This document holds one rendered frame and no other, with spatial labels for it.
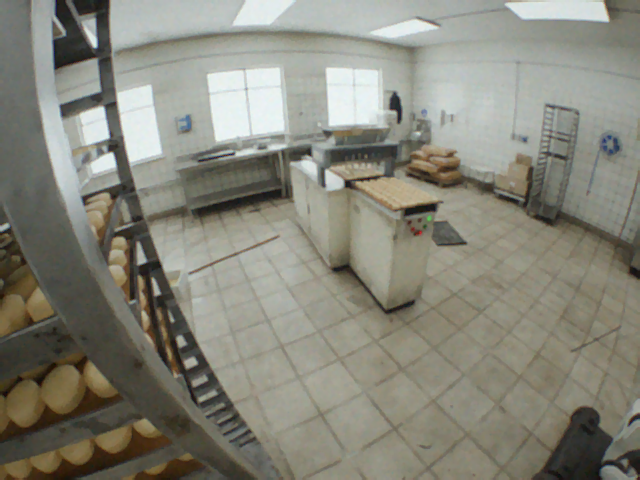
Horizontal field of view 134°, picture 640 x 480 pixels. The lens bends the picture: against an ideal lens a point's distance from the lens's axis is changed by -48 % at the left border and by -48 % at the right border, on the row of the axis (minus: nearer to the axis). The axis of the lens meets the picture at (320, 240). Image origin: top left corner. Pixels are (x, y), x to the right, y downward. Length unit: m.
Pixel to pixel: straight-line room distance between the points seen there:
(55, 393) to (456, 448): 1.63
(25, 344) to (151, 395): 0.09
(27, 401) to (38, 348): 0.13
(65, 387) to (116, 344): 0.16
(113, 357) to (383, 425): 1.55
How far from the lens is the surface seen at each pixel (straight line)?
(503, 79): 5.72
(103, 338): 0.15
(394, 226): 1.67
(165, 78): 4.91
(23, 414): 0.33
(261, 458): 1.44
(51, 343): 0.20
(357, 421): 1.63
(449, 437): 1.69
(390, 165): 2.50
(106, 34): 0.61
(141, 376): 0.17
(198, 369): 0.86
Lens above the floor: 1.50
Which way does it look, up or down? 29 degrees down
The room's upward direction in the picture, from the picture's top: 4 degrees counter-clockwise
